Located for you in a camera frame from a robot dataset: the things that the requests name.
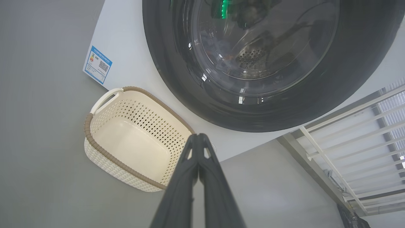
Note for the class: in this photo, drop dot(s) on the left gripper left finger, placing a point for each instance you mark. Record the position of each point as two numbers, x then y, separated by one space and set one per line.
180 196

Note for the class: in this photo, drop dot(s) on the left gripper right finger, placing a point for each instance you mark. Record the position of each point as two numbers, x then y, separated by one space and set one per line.
218 202

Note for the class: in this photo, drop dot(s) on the black round washing machine door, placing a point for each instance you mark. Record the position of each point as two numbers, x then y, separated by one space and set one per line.
348 79

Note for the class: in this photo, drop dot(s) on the cream perforated laundry basket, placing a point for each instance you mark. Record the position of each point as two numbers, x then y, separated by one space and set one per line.
133 145

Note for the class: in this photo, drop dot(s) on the white washing machine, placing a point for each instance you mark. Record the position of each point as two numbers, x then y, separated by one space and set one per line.
126 41

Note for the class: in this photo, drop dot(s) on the black equipment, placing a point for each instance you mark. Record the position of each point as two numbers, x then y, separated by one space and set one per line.
351 218

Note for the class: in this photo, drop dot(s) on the white metal drying rack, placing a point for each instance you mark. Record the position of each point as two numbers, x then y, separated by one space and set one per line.
348 139

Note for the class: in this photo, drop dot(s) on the steel perforated washer drum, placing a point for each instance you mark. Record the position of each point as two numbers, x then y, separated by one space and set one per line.
250 57

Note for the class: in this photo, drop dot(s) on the blue energy label sticker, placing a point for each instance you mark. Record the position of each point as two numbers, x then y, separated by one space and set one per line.
98 65

